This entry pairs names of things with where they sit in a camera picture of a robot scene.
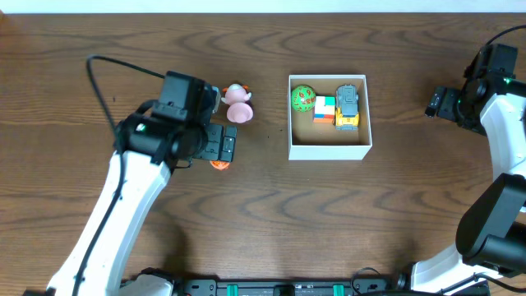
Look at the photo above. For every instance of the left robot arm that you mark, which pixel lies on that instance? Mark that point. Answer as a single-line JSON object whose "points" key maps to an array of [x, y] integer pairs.
{"points": [[162, 135]]}

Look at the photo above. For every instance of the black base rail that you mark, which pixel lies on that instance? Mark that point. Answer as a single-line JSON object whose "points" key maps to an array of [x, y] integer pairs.
{"points": [[283, 288]]}

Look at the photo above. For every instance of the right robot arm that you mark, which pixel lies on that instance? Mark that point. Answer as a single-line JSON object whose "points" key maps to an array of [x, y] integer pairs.
{"points": [[489, 241]]}

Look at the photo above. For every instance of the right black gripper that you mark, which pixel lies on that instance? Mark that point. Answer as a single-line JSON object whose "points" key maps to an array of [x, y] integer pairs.
{"points": [[446, 110]]}

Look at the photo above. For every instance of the multicolour puzzle cube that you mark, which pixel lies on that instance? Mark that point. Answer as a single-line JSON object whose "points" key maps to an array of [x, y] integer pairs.
{"points": [[324, 109]]}

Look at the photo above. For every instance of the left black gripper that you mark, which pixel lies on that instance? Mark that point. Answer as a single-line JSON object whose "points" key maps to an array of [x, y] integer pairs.
{"points": [[216, 142]]}

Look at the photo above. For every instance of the orange round toy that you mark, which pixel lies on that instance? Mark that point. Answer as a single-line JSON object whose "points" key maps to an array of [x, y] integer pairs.
{"points": [[219, 165]]}

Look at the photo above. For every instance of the green ball with red numbers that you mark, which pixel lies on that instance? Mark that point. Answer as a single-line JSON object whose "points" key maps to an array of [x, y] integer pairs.
{"points": [[303, 98]]}

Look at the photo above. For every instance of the white cardboard box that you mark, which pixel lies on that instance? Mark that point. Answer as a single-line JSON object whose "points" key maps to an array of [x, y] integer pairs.
{"points": [[322, 141]]}

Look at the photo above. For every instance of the white pink duck toy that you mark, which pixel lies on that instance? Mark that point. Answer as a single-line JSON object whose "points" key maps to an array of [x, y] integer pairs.
{"points": [[237, 97]]}

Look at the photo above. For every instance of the yellow grey toy truck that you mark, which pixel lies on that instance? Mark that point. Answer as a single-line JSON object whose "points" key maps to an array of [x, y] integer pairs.
{"points": [[346, 114]]}

